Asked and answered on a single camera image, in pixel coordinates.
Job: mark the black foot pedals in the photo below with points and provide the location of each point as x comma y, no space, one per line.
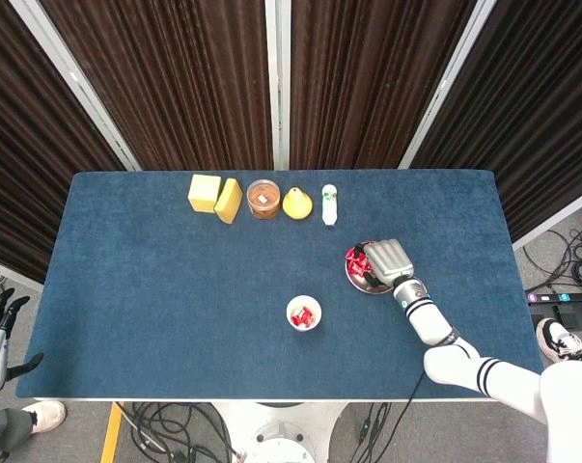
575,313

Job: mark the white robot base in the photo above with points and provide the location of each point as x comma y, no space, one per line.
281,429

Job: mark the black and white sneaker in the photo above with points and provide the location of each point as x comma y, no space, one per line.
558,340

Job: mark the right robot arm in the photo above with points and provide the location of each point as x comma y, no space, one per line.
430,318

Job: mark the yellow pear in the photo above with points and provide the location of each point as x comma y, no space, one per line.
296,206

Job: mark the yellow floor tape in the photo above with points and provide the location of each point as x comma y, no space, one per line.
112,434

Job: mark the yellow sponge cube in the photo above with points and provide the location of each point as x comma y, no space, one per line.
203,193

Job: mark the white paper cup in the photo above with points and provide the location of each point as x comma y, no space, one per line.
300,329

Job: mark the blue table cloth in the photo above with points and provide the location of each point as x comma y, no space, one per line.
174,289

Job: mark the gray trouser leg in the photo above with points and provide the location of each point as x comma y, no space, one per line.
15,427

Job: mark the yellow rounded sponge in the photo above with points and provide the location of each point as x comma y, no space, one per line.
229,202

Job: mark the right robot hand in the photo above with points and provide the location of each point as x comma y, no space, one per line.
392,260

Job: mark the small white bottle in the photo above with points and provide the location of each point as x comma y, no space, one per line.
329,207

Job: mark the brown fabric partition panel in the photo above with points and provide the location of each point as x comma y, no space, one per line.
20,144
536,120
174,87
368,87

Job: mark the round metal plate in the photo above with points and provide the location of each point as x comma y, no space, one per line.
363,286

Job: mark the clear jar orange contents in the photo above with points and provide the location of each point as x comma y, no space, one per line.
263,200

